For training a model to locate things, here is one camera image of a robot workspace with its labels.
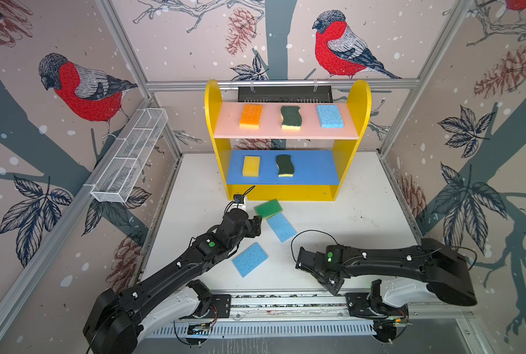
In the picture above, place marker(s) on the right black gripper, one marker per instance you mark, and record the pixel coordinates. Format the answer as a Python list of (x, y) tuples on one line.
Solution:
[(327, 285)]

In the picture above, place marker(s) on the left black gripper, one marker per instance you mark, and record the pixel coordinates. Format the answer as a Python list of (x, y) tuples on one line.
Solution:
[(254, 226)]

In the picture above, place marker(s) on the green topped yellow sponge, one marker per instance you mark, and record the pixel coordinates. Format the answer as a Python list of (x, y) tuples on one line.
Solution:
[(268, 209)]

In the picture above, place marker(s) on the blue sponge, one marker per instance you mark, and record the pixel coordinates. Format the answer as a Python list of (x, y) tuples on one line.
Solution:
[(250, 259), (282, 228), (330, 116)]

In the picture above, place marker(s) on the dark green scrub sponge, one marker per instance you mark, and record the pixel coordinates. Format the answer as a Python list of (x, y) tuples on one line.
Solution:
[(285, 166), (291, 118)]

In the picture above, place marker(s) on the orange topped yellow sponge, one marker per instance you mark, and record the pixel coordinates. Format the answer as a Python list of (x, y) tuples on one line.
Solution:
[(251, 116)]

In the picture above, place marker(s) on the dark green scrub sponge front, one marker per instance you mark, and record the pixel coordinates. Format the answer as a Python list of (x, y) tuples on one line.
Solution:
[(291, 118)]

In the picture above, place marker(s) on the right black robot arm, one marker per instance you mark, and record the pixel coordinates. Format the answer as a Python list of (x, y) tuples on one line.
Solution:
[(432, 267)]

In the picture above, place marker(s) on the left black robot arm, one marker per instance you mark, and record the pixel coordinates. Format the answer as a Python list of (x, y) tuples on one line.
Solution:
[(117, 319)]

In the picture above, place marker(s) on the yellow shelf with coloured boards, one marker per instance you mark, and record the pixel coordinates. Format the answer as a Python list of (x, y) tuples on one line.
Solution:
[(319, 174)]

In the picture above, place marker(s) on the blue sponge front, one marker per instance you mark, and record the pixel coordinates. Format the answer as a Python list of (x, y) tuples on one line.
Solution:
[(250, 259)]

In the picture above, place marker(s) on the black vent grille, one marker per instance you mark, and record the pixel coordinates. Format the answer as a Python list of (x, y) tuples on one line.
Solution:
[(285, 94)]

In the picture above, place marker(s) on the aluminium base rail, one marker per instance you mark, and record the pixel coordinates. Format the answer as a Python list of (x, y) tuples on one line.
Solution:
[(287, 307)]

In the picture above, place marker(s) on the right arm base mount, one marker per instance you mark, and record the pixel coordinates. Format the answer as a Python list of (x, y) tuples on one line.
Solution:
[(371, 305)]

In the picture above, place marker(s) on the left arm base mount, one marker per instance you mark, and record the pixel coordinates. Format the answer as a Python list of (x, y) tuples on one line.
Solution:
[(198, 302)]

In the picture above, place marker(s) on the white wire mesh basket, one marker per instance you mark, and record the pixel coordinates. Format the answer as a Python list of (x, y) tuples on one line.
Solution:
[(124, 169)]

